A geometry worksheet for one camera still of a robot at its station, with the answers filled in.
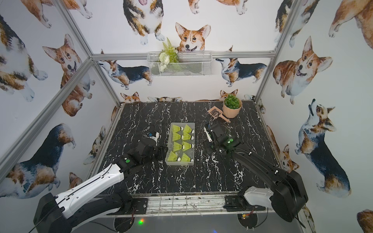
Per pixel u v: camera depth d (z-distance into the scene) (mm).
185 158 863
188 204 749
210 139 718
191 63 926
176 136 961
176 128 1000
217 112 1137
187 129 1002
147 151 589
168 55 818
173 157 879
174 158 879
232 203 733
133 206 720
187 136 974
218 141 608
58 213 393
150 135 698
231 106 1022
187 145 924
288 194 394
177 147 921
